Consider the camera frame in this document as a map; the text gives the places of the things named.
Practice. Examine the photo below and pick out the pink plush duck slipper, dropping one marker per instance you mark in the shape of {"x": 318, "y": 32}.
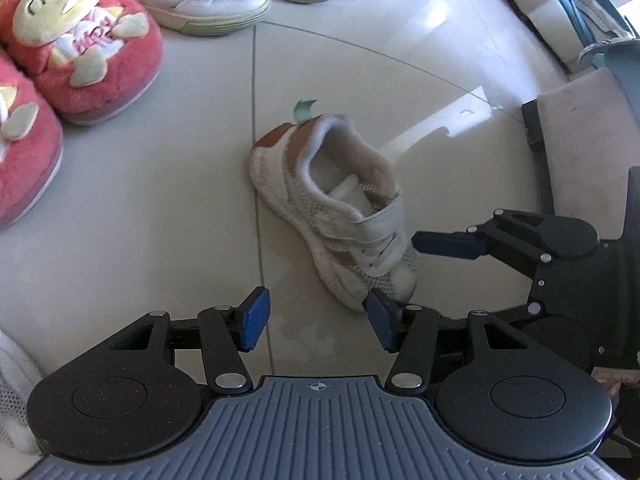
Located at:
{"x": 30, "y": 170}
{"x": 125, "y": 80}

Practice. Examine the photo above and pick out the blue knit sofa cover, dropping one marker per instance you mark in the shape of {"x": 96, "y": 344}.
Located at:
{"x": 625, "y": 75}

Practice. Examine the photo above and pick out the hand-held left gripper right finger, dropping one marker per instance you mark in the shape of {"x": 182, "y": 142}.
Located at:
{"x": 380, "y": 315}

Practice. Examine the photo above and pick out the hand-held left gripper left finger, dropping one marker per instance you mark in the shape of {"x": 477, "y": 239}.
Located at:
{"x": 252, "y": 317}

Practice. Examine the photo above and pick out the patterned blue sofa cover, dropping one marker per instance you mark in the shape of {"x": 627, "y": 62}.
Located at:
{"x": 550, "y": 10}

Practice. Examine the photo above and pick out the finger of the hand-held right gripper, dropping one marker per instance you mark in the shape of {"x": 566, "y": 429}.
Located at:
{"x": 530, "y": 310}
{"x": 445, "y": 244}

